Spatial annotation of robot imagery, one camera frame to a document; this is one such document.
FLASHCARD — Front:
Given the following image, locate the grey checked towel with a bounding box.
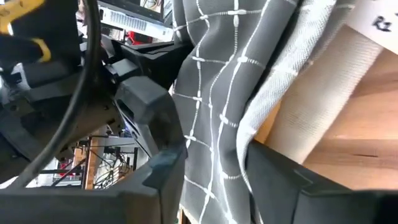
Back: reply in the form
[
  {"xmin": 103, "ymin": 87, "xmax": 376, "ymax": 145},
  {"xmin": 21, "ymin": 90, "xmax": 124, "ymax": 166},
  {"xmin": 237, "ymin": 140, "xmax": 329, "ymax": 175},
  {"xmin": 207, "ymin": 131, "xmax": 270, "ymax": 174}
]
[{"xmin": 172, "ymin": 0, "xmax": 398, "ymax": 224}]

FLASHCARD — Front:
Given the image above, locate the white vented equipment case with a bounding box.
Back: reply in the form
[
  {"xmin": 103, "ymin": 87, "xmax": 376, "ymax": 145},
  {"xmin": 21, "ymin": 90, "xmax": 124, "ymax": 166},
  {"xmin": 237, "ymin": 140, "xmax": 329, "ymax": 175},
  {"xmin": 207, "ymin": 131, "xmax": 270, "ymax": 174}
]
[{"xmin": 98, "ymin": 5, "xmax": 174, "ymax": 43}]

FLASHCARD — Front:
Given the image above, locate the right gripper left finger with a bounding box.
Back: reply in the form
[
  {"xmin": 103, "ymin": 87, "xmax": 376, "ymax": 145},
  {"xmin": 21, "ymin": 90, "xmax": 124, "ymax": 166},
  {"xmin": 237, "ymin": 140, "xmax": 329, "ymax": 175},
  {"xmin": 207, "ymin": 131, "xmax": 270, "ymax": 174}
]
[{"xmin": 0, "ymin": 144, "xmax": 188, "ymax": 224}]

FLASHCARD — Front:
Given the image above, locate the cluttered shelf rack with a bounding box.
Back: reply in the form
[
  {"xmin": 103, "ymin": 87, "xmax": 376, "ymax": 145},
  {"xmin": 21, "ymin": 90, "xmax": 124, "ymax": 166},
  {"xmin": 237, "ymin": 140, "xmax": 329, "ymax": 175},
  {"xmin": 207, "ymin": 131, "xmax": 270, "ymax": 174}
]
[{"xmin": 40, "ymin": 124, "xmax": 150, "ymax": 190}]

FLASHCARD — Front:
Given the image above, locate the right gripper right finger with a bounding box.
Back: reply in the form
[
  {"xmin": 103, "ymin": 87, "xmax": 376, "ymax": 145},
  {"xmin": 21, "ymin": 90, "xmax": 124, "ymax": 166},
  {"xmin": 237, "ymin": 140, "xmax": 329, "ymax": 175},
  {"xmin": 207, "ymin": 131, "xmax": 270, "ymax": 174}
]
[{"xmin": 245, "ymin": 139, "xmax": 398, "ymax": 224}]

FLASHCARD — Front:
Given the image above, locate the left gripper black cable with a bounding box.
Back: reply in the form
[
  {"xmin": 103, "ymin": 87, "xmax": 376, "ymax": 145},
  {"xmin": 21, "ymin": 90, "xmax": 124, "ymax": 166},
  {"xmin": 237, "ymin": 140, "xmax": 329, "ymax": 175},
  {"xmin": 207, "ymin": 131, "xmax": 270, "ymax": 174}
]
[{"xmin": 7, "ymin": 0, "xmax": 103, "ymax": 189}]

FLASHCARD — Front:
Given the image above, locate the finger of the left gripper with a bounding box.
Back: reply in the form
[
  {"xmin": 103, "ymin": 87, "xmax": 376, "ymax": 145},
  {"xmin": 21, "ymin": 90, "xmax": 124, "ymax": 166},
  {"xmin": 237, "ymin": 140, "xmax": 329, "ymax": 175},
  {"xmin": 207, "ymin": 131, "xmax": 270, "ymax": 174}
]
[
  {"xmin": 105, "ymin": 42, "xmax": 195, "ymax": 91},
  {"xmin": 114, "ymin": 76, "xmax": 187, "ymax": 158}
]

